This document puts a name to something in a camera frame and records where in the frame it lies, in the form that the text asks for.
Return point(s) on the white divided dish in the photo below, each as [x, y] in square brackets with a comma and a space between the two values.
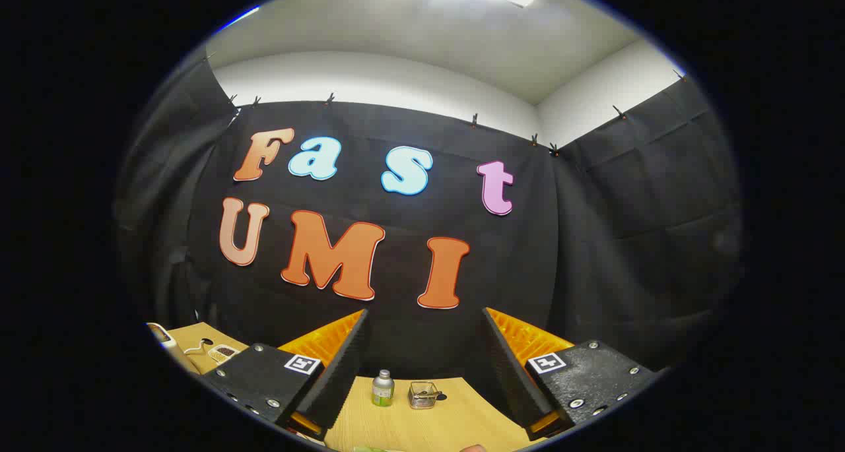
[224, 353]

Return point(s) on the green label metal bottle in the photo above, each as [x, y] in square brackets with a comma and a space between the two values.
[383, 388]

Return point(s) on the white toaster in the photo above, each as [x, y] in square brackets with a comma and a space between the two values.
[165, 343]

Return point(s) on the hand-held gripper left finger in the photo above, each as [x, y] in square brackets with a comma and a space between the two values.
[343, 373]

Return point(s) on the row of black cloth clips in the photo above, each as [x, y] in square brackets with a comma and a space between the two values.
[474, 120]

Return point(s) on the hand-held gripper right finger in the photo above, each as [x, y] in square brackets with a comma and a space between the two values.
[511, 379]

